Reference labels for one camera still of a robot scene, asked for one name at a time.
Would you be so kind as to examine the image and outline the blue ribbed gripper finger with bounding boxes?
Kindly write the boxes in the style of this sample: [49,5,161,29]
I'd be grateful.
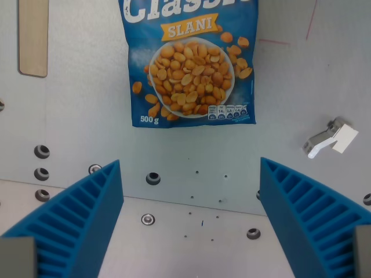
[0,159,125,278]
[259,156,371,278]

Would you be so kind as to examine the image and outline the white plastic clip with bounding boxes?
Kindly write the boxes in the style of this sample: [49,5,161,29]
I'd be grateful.
[302,116,359,159]

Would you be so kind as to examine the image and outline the light wooden board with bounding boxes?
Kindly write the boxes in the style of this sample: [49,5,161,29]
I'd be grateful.
[18,0,49,78]

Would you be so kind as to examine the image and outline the blue salted peanuts bag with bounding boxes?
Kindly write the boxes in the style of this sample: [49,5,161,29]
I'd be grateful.
[118,0,260,129]

